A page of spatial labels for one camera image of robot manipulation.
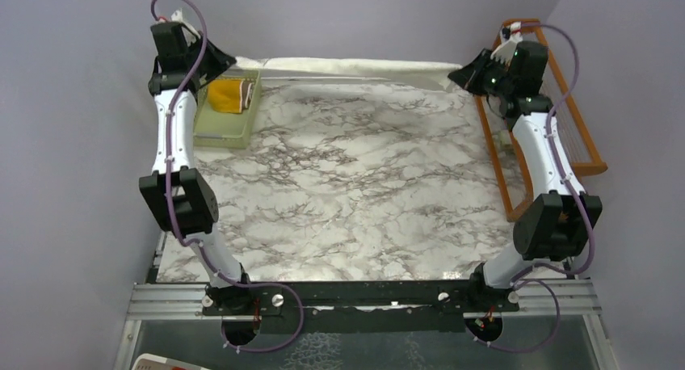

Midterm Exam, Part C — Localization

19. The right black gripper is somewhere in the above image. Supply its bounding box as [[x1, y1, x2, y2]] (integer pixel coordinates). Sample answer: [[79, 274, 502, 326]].
[[448, 48, 515, 99]]

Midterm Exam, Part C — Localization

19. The brown yellow bear towel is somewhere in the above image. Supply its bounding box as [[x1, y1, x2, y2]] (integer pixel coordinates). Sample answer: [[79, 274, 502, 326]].
[[207, 78, 254, 114]]

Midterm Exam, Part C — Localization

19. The cream white towel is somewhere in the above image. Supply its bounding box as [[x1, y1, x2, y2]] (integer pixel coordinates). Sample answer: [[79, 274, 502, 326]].
[[237, 57, 462, 92]]

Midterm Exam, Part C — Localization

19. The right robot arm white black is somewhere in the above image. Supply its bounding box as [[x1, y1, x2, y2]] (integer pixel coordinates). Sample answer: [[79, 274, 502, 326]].
[[448, 40, 603, 311]]

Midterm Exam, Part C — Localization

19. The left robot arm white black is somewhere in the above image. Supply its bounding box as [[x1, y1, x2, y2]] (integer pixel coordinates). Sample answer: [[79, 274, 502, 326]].
[[138, 20, 254, 314]]

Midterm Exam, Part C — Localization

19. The green plastic basket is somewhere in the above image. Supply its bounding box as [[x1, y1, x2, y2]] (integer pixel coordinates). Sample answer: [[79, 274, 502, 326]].
[[193, 69, 262, 149]]

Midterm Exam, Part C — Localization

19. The orange wooden rack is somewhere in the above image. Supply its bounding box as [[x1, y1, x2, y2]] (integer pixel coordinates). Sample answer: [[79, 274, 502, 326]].
[[475, 34, 608, 222]]

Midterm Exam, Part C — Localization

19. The red white box corner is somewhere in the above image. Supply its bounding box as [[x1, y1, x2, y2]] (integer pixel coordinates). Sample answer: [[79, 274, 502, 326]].
[[131, 353, 208, 370]]

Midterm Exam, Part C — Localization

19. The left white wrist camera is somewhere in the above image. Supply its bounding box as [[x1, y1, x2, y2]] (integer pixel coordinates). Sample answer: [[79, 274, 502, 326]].
[[170, 8, 202, 44]]

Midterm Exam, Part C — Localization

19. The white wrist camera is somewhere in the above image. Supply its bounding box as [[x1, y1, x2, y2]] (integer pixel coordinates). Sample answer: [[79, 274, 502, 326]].
[[170, 8, 202, 44], [490, 23, 523, 66]]

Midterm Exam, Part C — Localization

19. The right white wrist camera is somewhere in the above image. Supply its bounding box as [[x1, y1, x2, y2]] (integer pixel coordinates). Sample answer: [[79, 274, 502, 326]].
[[490, 23, 523, 66]]

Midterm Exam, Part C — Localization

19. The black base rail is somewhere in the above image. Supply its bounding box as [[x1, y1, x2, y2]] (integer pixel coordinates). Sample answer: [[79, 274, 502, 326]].
[[201, 280, 519, 335]]

